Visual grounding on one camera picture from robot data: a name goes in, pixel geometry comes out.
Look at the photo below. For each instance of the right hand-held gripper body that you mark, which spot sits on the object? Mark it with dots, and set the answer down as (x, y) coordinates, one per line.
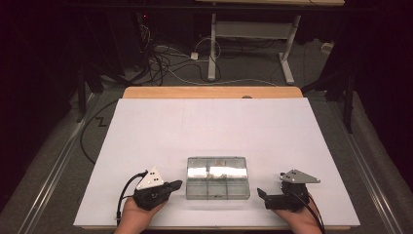
(292, 201)

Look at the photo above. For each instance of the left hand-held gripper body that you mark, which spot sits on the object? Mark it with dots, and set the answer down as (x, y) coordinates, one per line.
(149, 195)

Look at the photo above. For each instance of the clear plastic compartment box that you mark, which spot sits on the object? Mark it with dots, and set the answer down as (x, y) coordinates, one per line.
(217, 190)

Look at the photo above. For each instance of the person's right hand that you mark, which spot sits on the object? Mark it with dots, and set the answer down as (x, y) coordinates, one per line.
(303, 222)

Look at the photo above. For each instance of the person's left hand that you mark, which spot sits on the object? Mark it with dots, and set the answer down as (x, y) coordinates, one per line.
(133, 217)

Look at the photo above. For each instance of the white table sheet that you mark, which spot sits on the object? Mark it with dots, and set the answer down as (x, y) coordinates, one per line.
(227, 130)

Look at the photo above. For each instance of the black metal stand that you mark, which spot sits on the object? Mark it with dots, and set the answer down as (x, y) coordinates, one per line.
(349, 104)
(81, 97)

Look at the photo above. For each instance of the white power adapter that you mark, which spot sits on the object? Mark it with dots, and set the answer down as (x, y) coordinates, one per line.
(194, 56)

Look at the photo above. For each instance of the white floor box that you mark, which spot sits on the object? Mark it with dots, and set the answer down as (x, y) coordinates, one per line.
(327, 48)

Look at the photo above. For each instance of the aluminium floor rail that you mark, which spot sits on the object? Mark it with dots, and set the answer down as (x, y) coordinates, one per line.
(367, 169)
(55, 169)

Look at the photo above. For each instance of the white metal frame desk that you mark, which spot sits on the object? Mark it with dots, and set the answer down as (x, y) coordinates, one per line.
(253, 30)

